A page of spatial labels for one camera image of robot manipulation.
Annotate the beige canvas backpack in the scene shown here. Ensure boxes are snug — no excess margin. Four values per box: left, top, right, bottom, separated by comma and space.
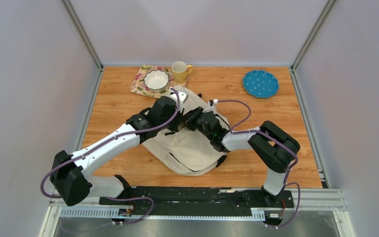
142, 84, 231, 177

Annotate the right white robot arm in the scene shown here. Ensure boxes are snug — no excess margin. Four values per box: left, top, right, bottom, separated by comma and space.
183, 107, 301, 207

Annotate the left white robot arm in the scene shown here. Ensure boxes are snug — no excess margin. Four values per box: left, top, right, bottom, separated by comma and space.
40, 92, 188, 206

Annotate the white bowl with dark rim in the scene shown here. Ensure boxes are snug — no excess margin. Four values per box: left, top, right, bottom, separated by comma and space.
143, 70, 169, 92

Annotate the yellow ceramic mug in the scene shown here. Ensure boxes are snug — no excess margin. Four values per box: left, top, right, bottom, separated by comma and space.
171, 61, 193, 83

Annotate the floral square tray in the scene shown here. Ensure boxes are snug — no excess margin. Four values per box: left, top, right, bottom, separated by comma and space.
130, 65, 190, 98

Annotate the blue polka dot plate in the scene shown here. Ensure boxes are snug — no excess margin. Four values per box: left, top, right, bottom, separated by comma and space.
242, 70, 279, 99

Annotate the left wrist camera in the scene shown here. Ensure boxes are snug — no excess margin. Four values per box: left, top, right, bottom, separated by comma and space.
174, 91, 188, 110

